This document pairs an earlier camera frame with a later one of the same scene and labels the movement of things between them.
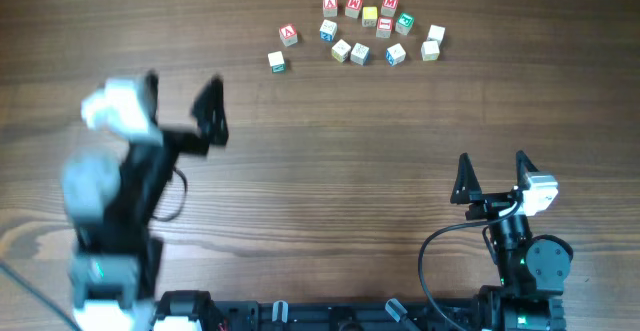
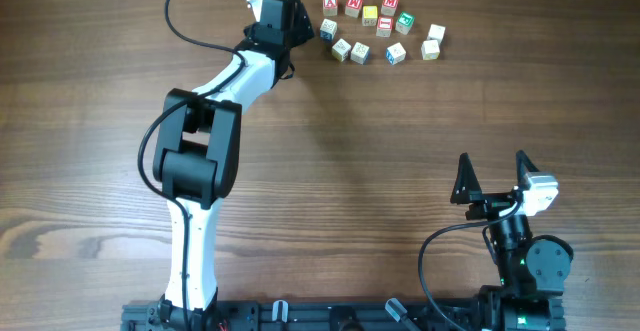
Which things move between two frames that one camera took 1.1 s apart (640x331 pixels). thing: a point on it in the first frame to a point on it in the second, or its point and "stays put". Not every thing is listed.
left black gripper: x=213 y=135 to x=301 y=30
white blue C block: x=395 y=54 stays put
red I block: x=385 y=26 stays put
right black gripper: x=467 y=190 stays put
